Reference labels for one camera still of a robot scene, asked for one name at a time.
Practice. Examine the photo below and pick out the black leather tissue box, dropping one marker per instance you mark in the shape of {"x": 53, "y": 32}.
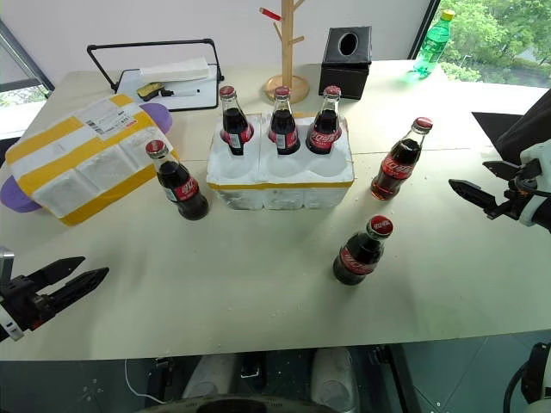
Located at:
{"x": 344, "y": 69}

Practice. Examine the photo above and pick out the red cylinder on wooden peg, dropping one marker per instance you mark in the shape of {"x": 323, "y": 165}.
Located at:
{"x": 270, "y": 14}

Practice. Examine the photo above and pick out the dark fabric covered shape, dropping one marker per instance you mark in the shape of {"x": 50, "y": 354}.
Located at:
{"x": 529, "y": 125}

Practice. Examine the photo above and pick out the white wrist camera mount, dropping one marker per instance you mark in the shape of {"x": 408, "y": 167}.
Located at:
{"x": 538, "y": 211}
{"x": 6, "y": 327}

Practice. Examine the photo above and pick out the grey rounded shape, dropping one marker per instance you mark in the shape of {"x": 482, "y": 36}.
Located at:
{"x": 336, "y": 378}
{"x": 211, "y": 378}

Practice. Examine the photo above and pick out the grey slanted window frame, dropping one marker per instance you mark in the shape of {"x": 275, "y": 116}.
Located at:
{"x": 26, "y": 56}

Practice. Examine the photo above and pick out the black table leg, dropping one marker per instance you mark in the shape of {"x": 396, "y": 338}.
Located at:
{"x": 404, "y": 378}

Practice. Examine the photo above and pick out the wooden mug tree stand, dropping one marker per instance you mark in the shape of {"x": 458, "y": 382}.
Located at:
{"x": 286, "y": 64}

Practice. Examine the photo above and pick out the purple plastic tray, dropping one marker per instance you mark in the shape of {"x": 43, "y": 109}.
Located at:
{"x": 17, "y": 198}

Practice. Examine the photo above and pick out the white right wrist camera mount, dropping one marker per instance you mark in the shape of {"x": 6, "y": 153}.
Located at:
{"x": 538, "y": 211}

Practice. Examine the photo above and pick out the black white marker pen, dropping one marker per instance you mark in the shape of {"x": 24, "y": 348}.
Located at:
{"x": 183, "y": 92}

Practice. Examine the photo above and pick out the white folded cloth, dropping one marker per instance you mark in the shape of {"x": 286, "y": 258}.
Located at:
{"x": 176, "y": 70}

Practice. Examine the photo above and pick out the green plastic bottle yellow cap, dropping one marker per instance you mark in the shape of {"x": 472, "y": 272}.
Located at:
{"x": 432, "y": 45}

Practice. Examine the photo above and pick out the glass cola bottle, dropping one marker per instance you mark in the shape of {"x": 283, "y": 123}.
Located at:
{"x": 323, "y": 133}
{"x": 234, "y": 125}
{"x": 284, "y": 127}
{"x": 394, "y": 170}
{"x": 357, "y": 260}
{"x": 183, "y": 189}

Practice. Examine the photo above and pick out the yellow black board eraser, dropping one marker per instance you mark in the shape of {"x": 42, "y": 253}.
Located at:
{"x": 150, "y": 90}

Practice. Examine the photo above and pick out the white foam bottle tray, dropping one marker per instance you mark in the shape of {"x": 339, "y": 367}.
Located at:
{"x": 280, "y": 189}

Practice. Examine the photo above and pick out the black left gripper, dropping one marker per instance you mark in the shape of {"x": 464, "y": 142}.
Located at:
{"x": 23, "y": 301}

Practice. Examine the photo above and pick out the yellow-taped white shipping package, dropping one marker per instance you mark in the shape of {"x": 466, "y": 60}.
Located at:
{"x": 86, "y": 168}

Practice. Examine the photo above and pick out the black flat panel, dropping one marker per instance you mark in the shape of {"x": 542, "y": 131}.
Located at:
{"x": 488, "y": 125}

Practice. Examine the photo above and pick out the black window frame post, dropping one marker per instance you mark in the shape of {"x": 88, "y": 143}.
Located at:
{"x": 424, "y": 30}

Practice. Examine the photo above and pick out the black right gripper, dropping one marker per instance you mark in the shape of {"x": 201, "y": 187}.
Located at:
{"x": 516, "y": 202}

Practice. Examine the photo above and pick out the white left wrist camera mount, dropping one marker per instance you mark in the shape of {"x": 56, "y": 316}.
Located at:
{"x": 6, "y": 327}

